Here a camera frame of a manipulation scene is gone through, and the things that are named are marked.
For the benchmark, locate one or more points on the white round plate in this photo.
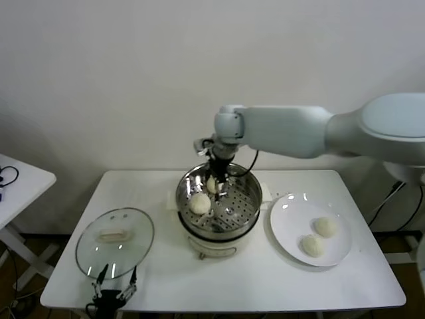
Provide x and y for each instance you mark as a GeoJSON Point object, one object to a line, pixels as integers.
{"type": "Point", "coordinates": [289, 232]}

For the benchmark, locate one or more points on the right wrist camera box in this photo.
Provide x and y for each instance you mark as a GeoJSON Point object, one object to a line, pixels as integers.
{"type": "Point", "coordinates": [200, 146]}

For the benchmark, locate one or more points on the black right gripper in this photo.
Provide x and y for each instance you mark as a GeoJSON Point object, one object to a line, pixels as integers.
{"type": "Point", "coordinates": [220, 167]}

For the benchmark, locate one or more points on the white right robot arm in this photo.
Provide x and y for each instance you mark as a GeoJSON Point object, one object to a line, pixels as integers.
{"type": "Point", "coordinates": [282, 129]}

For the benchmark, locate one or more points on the white steamed baozi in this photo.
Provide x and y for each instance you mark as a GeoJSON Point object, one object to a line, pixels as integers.
{"type": "Point", "coordinates": [211, 185]}
{"type": "Point", "coordinates": [312, 246]}
{"type": "Point", "coordinates": [325, 227]}
{"type": "Point", "coordinates": [199, 203]}

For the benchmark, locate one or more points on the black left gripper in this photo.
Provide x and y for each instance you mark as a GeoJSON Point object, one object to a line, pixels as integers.
{"type": "Point", "coordinates": [108, 299]}

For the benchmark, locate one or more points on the white side table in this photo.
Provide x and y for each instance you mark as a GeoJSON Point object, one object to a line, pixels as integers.
{"type": "Point", "coordinates": [26, 186]}

